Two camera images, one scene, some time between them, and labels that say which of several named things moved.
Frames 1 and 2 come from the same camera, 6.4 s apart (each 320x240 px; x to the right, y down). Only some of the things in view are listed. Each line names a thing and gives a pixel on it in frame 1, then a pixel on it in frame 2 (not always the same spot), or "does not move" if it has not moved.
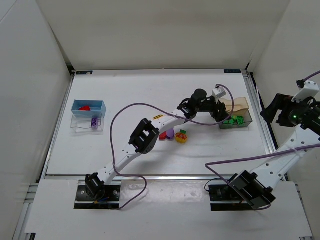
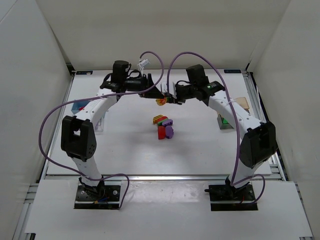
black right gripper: (280, 110) to (176, 92)
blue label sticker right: (232, 71) does not move
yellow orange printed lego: (181, 137) to (161, 101)
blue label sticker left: (84, 72) does not move
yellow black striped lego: (158, 116) does not move
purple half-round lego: (170, 133) does not move
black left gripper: (220, 111) to (149, 83)
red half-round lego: (162, 136) does not move
